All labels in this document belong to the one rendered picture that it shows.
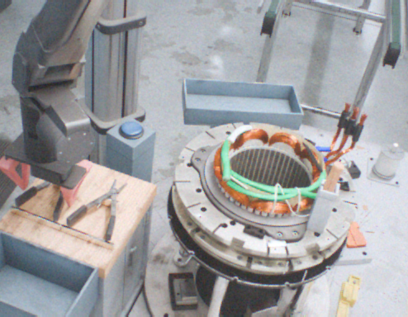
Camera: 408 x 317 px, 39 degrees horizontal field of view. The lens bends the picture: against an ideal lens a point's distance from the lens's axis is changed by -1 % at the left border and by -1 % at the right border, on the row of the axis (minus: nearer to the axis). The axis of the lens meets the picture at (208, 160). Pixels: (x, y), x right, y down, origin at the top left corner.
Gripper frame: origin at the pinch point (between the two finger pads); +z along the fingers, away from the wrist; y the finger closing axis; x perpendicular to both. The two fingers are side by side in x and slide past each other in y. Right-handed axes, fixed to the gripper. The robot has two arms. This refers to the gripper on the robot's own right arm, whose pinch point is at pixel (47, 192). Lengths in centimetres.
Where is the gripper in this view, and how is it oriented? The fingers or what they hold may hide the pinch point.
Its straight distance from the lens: 96.2
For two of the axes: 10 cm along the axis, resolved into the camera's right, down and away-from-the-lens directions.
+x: 3.1, -6.1, 7.2
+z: -1.3, 7.3, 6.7
